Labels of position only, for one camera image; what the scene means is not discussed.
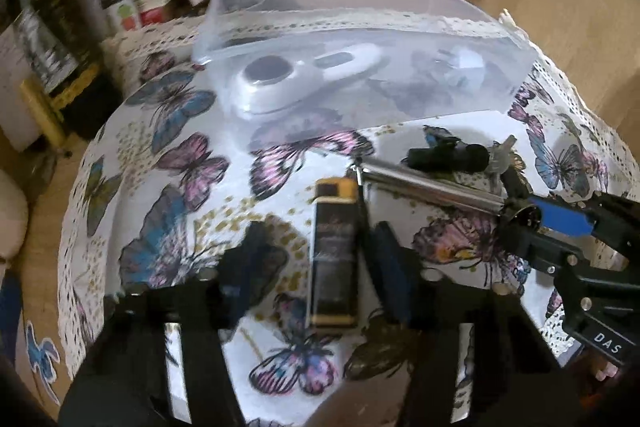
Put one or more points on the blue flower mat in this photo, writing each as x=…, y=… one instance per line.
x=37, y=352

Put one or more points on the small clear plastic piece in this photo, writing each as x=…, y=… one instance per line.
x=501, y=157

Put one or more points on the silver metal tube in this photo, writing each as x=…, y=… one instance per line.
x=430, y=187

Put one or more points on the yellow stick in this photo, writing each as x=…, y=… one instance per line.
x=42, y=114

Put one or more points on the small black cylindrical cap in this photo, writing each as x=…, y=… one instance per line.
x=445, y=155

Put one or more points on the white plug adapter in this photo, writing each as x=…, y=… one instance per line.
x=462, y=61

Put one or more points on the clear plastic container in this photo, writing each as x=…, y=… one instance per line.
x=350, y=32

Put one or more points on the white round stool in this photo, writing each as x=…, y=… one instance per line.
x=12, y=217

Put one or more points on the black and yellow box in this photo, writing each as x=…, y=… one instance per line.
x=55, y=52

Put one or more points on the green and white carton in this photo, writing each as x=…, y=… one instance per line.
x=125, y=14

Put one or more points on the red and white carton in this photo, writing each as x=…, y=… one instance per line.
x=155, y=9

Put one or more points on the black and gold lighter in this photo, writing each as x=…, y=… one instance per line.
x=334, y=252

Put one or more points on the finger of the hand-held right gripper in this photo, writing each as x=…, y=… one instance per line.
x=565, y=216
x=537, y=244

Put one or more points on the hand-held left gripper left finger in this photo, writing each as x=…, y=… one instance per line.
x=248, y=259

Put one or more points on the butterfly print tablecloth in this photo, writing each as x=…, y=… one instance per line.
x=165, y=187

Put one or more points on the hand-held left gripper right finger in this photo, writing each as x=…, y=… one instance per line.
x=392, y=264

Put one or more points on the white handheld device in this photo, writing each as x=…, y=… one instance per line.
x=280, y=79

